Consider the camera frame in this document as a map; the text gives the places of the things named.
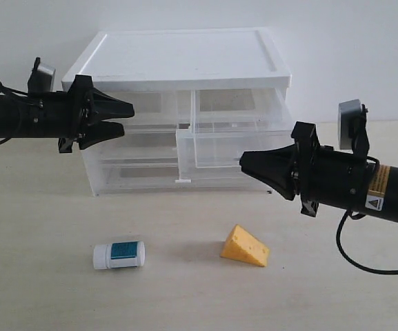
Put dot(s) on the white plastic drawer cabinet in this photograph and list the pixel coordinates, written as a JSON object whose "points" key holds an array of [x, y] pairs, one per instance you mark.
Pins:
{"points": [[182, 61]]}

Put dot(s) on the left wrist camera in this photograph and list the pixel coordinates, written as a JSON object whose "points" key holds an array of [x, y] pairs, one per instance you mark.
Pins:
{"points": [[41, 78]]}

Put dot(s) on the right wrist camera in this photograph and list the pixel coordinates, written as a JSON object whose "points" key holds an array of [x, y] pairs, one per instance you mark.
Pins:
{"points": [[352, 124]]}

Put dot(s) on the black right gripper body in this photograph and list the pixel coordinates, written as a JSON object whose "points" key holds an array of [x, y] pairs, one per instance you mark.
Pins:
{"points": [[327, 176]]}

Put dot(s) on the yellow cheese wedge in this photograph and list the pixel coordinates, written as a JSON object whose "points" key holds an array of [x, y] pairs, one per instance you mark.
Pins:
{"points": [[242, 246]]}

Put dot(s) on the white pill bottle blue label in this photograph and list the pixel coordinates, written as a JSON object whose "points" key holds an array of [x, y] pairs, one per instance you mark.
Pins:
{"points": [[119, 255]]}

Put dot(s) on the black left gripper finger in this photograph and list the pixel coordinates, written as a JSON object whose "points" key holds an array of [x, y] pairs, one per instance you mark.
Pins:
{"points": [[100, 132], [104, 107]]}

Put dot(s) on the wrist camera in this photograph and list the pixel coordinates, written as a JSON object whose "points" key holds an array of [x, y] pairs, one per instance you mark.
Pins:
{"points": [[41, 78], [352, 124]]}

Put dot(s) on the clear wide drawer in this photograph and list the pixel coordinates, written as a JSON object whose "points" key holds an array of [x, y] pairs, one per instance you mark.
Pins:
{"points": [[136, 145], [122, 176]]}

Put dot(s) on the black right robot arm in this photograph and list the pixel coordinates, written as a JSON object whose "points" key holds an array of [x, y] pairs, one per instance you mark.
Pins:
{"points": [[380, 199]]}

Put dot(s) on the clear bottom wide drawer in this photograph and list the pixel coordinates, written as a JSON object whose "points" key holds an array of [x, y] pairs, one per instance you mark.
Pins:
{"points": [[122, 176]]}

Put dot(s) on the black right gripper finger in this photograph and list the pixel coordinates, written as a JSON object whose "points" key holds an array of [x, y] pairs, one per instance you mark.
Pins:
{"points": [[268, 165], [281, 184]]}

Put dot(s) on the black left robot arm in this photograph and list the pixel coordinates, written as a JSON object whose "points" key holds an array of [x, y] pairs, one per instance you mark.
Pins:
{"points": [[82, 115]]}

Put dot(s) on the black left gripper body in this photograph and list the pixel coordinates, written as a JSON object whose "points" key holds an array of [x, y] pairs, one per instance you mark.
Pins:
{"points": [[59, 114]]}

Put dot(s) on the clear middle wide drawer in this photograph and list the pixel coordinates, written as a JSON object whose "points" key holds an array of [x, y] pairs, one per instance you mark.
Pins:
{"points": [[136, 145]]}

